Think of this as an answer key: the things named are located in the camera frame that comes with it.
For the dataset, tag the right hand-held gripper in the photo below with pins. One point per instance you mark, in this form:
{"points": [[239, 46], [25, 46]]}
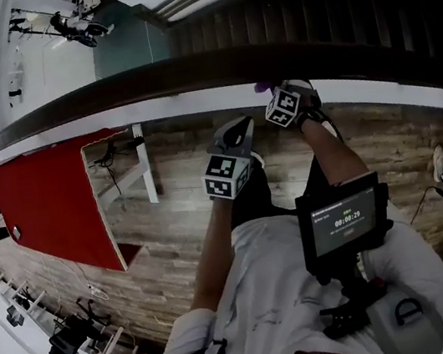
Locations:
{"points": [[283, 108]]}

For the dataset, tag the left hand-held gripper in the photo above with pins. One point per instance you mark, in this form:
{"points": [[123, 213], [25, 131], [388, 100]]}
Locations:
{"points": [[226, 177]]}

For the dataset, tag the purple cloth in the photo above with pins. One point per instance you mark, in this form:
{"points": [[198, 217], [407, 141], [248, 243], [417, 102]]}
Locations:
{"points": [[263, 87]]}

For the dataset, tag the dark curved handrail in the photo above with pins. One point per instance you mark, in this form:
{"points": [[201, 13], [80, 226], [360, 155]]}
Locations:
{"points": [[187, 76]]}

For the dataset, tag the person's right forearm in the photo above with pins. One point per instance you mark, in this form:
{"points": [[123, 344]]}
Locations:
{"points": [[336, 151]]}

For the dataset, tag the person's left forearm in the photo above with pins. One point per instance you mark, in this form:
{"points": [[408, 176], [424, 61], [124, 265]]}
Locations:
{"points": [[214, 254]]}

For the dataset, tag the black wristwatch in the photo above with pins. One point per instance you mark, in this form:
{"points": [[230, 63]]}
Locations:
{"points": [[309, 118]]}

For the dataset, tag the person's left white shoe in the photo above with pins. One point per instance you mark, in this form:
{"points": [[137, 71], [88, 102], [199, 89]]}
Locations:
{"points": [[258, 157]]}

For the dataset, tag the person's black trousers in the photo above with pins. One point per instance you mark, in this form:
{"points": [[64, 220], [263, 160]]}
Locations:
{"points": [[250, 196]]}

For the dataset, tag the dark wooden staircase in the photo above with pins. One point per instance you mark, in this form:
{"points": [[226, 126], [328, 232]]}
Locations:
{"points": [[303, 13]]}

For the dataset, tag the black chest-mounted monitor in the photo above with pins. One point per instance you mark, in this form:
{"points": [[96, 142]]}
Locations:
{"points": [[344, 222]]}

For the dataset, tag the person's white t-shirt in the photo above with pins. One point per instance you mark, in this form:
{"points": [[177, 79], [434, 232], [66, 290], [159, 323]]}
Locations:
{"points": [[272, 273]]}

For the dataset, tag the red-topped white-legged table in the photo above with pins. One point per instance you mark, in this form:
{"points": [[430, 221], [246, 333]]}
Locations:
{"points": [[48, 202]]}

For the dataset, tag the black and white robot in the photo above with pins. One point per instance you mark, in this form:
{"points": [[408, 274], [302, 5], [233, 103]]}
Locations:
{"points": [[76, 25]]}

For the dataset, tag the white power strip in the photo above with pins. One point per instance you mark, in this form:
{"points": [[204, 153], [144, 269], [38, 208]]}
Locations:
{"points": [[98, 293]]}

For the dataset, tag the small dark phone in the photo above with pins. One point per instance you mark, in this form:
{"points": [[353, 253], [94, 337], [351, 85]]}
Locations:
{"points": [[17, 233]]}

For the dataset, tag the white frame rack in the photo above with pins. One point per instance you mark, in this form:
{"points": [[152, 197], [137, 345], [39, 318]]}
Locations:
{"points": [[22, 298]]}

